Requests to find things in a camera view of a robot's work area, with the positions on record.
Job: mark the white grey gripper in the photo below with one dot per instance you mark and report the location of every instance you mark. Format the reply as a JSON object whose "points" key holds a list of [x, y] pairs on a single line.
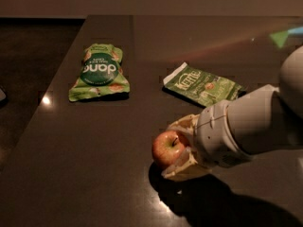
{"points": [[212, 135]]}

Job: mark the red yellow apple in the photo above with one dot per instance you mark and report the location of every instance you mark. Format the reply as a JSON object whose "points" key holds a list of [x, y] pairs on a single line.
{"points": [[167, 147]]}

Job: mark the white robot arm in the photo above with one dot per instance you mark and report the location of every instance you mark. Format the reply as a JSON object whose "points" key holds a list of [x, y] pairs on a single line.
{"points": [[270, 118]]}

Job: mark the green Kettle jalapeno chip bag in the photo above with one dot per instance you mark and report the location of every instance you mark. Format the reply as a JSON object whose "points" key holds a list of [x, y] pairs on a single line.
{"points": [[201, 87]]}

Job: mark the green Dang rice chips bag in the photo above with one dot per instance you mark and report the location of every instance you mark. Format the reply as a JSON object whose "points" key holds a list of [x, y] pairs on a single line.
{"points": [[101, 74]]}

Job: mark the dark object at left edge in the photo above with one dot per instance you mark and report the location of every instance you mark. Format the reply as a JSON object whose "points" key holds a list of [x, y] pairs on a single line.
{"points": [[3, 95]]}

